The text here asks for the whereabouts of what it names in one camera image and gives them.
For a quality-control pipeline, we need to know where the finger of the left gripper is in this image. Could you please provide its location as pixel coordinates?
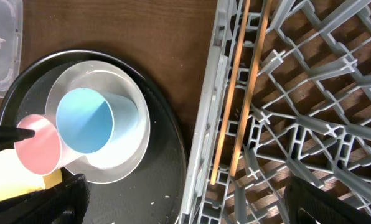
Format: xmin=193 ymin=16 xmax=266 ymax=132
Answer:
xmin=0 ymin=126 xmax=35 ymax=145

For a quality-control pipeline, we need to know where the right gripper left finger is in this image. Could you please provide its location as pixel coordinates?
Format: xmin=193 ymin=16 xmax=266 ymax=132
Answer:
xmin=0 ymin=174 xmax=90 ymax=224

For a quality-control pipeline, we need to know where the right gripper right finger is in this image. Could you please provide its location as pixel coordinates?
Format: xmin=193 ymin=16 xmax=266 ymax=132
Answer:
xmin=284 ymin=176 xmax=371 ymax=224

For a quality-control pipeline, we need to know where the yellow bowl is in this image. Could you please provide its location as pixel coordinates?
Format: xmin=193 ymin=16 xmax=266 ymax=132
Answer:
xmin=0 ymin=149 xmax=62 ymax=201

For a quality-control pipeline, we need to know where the pink plastic cup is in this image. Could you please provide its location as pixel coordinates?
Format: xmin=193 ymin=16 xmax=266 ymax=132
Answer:
xmin=14 ymin=114 xmax=87 ymax=176

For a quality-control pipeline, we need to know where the blue plastic cup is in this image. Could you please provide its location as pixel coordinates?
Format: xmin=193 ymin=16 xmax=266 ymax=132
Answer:
xmin=56 ymin=88 xmax=139 ymax=154

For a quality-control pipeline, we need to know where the wooden chopstick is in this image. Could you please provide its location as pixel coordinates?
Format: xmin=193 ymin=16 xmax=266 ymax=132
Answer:
xmin=230 ymin=0 xmax=272 ymax=177
xmin=210 ymin=0 xmax=250 ymax=185

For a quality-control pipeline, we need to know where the grey dishwasher rack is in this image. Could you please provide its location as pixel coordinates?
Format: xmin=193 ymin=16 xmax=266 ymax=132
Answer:
xmin=177 ymin=0 xmax=371 ymax=223

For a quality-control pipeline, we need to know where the clear plastic waste bin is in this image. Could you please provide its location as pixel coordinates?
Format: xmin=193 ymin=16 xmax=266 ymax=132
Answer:
xmin=0 ymin=0 xmax=23 ymax=98

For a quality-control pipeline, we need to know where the grey ceramic plate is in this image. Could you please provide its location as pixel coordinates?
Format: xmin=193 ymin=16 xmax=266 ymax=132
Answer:
xmin=45 ymin=61 xmax=150 ymax=184

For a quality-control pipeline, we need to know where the round black serving tray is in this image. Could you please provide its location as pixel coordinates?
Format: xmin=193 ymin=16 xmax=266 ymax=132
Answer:
xmin=0 ymin=49 xmax=187 ymax=223

